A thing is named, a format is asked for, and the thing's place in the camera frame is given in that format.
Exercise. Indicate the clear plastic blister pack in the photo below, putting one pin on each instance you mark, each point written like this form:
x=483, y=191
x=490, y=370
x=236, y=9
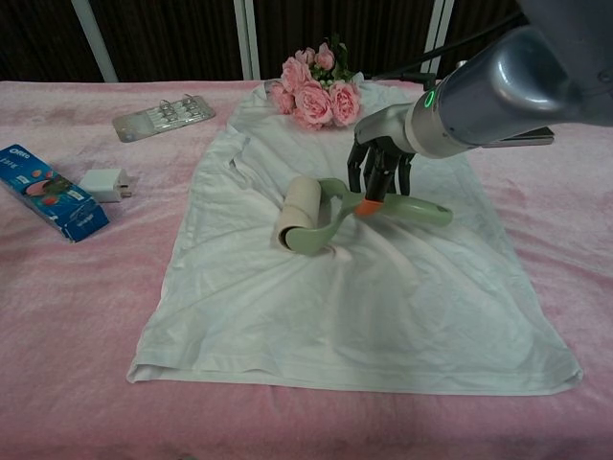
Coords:
x=163, y=117

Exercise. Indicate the white sleeveless shirt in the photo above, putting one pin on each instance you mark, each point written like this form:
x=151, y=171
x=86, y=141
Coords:
x=335, y=297

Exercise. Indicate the pink rose bouquet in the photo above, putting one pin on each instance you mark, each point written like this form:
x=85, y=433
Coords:
x=313, y=100

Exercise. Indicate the white frame post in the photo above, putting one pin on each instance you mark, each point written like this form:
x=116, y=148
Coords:
x=443, y=33
x=96, y=43
x=249, y=38

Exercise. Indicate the blue Oreo cookie box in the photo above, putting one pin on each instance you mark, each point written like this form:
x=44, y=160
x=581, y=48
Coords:
x=43, y=189

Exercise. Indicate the grey digital kitchen scale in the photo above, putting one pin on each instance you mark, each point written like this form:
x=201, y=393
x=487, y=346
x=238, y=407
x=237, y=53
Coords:
x=527, y=139

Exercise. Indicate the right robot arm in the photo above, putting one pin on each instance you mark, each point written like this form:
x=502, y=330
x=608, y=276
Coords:
x=503, y=96

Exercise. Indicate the white charger plug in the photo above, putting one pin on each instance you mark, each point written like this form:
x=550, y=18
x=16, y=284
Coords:
x=103, y=184

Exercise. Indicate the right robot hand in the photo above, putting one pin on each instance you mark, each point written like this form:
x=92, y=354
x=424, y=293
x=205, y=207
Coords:
x=383, y=127

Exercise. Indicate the pink plush tablecloth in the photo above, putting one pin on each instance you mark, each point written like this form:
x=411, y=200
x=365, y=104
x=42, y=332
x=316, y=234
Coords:
x=72, y=311

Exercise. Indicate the green lint roller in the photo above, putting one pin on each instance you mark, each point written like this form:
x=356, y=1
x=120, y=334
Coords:
x=301, y=211

